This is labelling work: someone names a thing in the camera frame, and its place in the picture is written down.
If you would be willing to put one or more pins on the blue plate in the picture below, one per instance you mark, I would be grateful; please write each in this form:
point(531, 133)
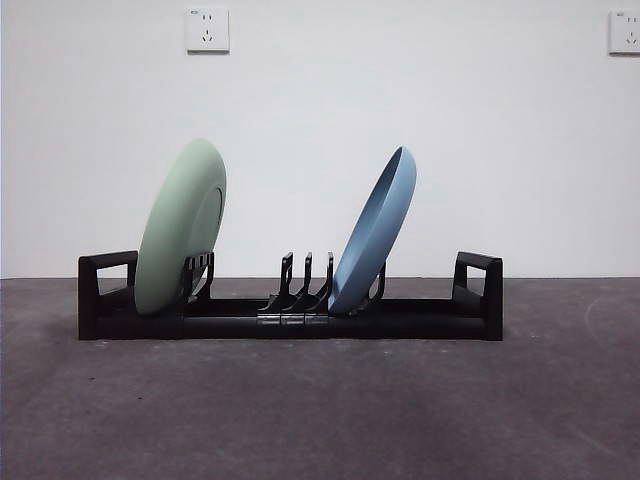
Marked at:
point(375, 235)

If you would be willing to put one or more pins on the black plate rack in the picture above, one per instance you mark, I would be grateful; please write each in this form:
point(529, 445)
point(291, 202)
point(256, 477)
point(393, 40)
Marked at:
point(425, 320)

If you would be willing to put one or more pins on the white wall socket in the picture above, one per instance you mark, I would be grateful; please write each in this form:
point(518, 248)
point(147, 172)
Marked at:
point(625, 32)
point(207, 30)

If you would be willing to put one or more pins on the pale green plate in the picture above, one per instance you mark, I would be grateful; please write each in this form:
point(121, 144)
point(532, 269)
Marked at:
point(175, 225)

